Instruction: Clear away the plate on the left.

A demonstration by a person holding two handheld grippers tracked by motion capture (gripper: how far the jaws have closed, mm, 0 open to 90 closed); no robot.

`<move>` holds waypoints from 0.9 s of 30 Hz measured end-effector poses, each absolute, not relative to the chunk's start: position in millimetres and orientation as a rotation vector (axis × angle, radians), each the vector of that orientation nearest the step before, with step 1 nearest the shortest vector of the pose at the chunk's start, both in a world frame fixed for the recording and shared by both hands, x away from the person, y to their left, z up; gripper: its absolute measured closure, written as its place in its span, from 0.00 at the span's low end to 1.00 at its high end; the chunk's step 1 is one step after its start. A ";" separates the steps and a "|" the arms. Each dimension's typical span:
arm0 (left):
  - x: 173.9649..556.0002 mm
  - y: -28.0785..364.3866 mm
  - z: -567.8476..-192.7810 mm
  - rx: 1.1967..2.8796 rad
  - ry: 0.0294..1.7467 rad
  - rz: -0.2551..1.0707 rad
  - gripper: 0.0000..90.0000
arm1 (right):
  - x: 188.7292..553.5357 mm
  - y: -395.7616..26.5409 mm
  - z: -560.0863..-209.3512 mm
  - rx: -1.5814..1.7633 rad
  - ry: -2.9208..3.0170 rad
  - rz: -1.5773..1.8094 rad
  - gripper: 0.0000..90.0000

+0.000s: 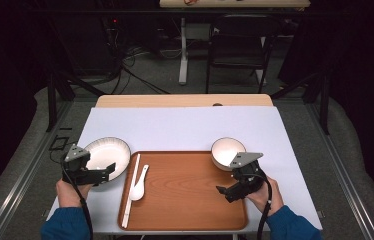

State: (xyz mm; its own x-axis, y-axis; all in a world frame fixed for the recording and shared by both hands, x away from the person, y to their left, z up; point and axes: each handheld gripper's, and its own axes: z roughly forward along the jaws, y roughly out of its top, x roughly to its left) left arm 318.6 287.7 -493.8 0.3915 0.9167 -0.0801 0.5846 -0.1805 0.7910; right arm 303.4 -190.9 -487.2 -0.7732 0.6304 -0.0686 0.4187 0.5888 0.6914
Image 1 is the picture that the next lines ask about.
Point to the white plate dark rim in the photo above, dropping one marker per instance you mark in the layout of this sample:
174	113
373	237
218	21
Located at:
108	153

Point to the white bowl dark rim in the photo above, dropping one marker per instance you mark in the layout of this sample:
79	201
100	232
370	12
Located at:
225	151

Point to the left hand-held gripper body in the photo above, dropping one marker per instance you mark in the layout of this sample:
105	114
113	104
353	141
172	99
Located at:
76	175

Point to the person's left hand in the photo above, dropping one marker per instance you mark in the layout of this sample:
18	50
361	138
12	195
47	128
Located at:
70	196

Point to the dark equipment with red light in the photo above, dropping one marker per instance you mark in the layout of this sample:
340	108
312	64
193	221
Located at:
114	25

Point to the person's right hand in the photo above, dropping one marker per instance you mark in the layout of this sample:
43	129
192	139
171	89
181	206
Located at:
268	198

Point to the brown wooden tray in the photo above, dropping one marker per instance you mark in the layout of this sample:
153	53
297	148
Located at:
188	196

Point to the light wooden table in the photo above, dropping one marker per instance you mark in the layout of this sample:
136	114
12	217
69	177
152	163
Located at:
175	100

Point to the aluminium rail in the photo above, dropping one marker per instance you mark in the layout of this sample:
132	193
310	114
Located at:
338	166
25	173

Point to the white table mat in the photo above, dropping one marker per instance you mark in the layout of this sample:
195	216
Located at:
188	128

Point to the dark table grommet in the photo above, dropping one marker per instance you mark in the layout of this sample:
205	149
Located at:
217	104

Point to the small black floor frame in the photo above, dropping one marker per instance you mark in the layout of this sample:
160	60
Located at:
52	144

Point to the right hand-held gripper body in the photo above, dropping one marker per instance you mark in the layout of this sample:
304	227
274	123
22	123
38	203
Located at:
248	180

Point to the white desk leg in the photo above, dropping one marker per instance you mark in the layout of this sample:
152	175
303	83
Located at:
183	66

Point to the white ceramic spoon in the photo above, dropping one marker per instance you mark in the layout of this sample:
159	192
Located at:
137	191

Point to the black metal stand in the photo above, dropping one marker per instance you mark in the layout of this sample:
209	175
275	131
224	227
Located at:
324	106
51	100

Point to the black folding chair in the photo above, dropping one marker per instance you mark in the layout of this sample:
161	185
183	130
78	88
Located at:
241	43

